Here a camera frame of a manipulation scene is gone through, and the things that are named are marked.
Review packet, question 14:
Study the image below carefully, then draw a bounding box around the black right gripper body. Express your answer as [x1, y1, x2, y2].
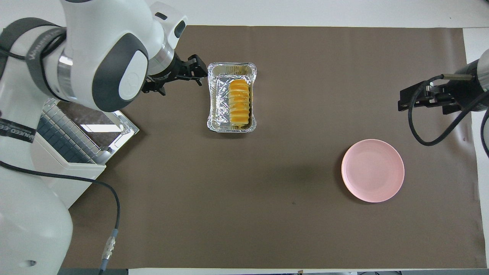
[430, 61, 483, 111]

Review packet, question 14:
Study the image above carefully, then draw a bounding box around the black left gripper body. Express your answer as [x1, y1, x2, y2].
[148, 53, 189, 81]

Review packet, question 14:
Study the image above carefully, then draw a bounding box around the aluminium foil tray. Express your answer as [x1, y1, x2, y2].
[207, 62, 257, 133]

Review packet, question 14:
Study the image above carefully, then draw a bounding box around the yellow sliced bread loaf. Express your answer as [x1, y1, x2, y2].
[228, 79, 253, 126]

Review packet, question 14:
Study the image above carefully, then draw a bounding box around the cream toaster oven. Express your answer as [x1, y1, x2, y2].
[29, 97, 140, 209]

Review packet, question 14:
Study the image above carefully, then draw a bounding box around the pink round plate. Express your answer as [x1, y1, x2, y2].
[341, 139, 405, 203]

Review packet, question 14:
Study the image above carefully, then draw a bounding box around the brown table mat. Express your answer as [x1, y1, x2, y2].
[57, 25, 486, 270]

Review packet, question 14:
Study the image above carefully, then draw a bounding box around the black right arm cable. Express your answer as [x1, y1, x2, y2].
[407, 74, 489, 159]

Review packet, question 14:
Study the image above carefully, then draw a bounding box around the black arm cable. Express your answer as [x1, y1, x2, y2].
[407, 74, 489, 159]
[0, 160, 121, 275]

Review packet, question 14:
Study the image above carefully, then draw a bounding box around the glass oven door metal frame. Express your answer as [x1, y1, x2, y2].
[57, 100, 140, 153]

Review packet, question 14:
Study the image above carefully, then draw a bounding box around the metal oven wire rack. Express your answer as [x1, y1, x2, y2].
[36, 99, 111, 165]

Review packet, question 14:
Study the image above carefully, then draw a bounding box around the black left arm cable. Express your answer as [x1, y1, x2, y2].
[0, 160, 121, 275]

